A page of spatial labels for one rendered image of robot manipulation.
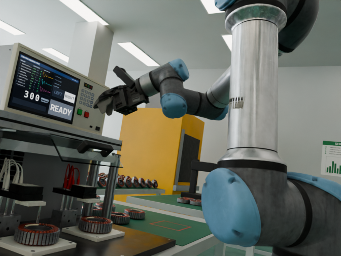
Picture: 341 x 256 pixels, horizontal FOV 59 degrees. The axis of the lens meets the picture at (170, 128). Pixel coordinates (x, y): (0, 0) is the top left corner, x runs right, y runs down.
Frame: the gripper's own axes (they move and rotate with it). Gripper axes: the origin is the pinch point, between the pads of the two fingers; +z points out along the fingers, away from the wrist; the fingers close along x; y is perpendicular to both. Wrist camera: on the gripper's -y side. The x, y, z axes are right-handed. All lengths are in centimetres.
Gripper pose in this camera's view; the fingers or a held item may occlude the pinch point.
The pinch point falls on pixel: (96, 104)
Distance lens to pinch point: 110.7
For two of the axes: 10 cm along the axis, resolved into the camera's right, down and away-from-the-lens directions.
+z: -8.7, 3.6, 3.4
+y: 2.5, 9.2, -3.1
